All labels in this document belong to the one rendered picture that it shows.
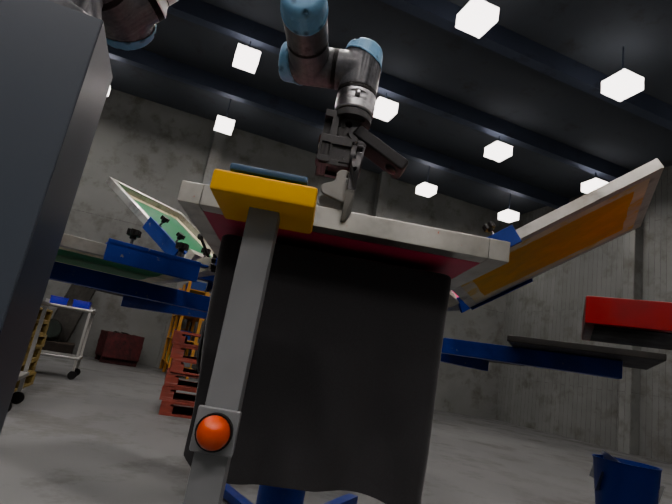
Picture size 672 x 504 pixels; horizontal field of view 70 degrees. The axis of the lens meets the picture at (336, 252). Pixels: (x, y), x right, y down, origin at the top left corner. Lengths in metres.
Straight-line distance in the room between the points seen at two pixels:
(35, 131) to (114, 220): 12.09
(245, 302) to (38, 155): 0.38
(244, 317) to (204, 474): 0.18
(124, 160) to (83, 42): 12.45
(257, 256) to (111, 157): 12.76
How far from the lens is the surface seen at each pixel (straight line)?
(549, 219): 1.78
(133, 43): 1.16
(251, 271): 0.61
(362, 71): 0.94
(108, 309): 12.61
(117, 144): 13.46
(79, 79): 0.85
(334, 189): 0.83
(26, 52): 0.88
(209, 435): 0.57
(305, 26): 0.85
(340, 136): 0.90
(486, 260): 0.89
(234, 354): 0.61
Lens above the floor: 0.75
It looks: 13 degrees up
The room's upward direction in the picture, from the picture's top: 10 degrees clockwise
